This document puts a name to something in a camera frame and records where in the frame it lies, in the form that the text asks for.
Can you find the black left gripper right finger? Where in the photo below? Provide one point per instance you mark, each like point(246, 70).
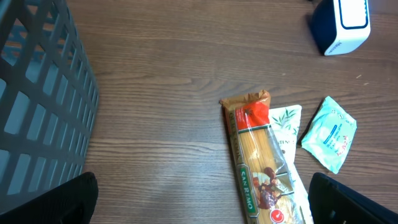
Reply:
point(332, 202)

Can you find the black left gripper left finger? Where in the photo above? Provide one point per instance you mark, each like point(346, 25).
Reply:
point(69, 203)

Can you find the red snack package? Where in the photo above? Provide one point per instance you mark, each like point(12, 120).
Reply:
point(264, 179)

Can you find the teal wipes packet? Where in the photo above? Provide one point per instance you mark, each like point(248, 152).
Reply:
point(330, 135)

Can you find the white Pantene tube gold cap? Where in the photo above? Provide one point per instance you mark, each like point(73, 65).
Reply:
point(285, 122)

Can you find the white barcode scanner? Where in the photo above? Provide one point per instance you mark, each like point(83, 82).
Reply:
point(340, 26)

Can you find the dark grey plastic basket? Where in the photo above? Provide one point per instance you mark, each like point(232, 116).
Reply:
point(49, 99)

